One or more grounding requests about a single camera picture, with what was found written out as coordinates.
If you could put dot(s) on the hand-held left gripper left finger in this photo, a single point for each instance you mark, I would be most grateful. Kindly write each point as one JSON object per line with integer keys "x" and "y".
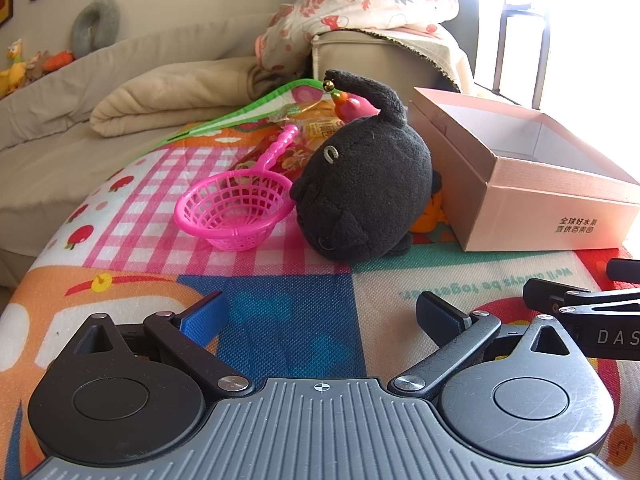
{"x": 205, "y": 315}

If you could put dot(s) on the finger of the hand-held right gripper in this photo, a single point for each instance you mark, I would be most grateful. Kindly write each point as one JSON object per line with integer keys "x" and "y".
{"x": 555, "y": 294}
{"x": 625, "y": 270}

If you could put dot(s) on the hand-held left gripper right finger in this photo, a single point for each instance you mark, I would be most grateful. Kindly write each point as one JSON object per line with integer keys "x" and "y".
{"x": 440, "y": 315}

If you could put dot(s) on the pink cardboard box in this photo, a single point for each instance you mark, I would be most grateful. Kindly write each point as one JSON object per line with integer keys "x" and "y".
{"x": 525, "y": 210}

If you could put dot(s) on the pink bird toy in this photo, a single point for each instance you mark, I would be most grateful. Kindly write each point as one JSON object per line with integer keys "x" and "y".
{"x": 357, "y": 107}

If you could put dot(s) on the pink plastic strainer basket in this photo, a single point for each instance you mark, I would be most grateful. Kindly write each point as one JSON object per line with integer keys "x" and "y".
{"x": 235, "y": 237}

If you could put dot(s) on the colourful play mat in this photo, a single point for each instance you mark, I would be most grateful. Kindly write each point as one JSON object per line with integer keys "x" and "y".
{"x": 150, "y": 240}

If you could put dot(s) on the orange yellow toy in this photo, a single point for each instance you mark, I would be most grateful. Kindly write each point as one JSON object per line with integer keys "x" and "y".
{"x": 427, "y": 217}

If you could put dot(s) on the black plush toy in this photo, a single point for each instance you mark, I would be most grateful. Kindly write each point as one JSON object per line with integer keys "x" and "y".
{"x": 370, "y": 175}

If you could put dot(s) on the beige sofa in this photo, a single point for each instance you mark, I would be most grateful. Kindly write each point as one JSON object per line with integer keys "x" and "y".
{"x": 50, "y": 170}

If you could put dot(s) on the yellow snack packet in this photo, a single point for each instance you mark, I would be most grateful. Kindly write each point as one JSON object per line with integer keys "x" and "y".
{"x": 320, "y": 132}

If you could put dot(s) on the beige folded blanket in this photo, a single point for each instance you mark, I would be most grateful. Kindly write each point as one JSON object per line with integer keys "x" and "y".
{"x": 175, "y": 95}

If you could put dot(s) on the orange plush toy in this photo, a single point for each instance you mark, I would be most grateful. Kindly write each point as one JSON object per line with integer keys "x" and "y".
{"x": 59, "y": 60}

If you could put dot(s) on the brown plush toy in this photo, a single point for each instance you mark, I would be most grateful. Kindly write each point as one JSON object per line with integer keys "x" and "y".
{"x": 36, "y": 66}

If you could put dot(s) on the grey neck pillow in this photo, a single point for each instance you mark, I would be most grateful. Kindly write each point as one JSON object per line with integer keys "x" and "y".
{"x": 80, "y": 30}

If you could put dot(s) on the yellow plush toy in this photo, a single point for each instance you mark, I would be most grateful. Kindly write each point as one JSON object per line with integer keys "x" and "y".
{"x": 12, "y": 70}

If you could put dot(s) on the white floral blanket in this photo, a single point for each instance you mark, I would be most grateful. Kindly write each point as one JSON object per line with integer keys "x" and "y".
{"x": 360, "y": 5}

